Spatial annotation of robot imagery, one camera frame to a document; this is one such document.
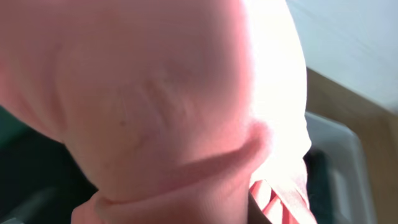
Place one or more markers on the pink garment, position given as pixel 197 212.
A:
pixel 177 111

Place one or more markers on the red plaid shirt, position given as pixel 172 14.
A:
pixel 40 181

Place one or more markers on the clear plastic storage bin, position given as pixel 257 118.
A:
pixel 338 185

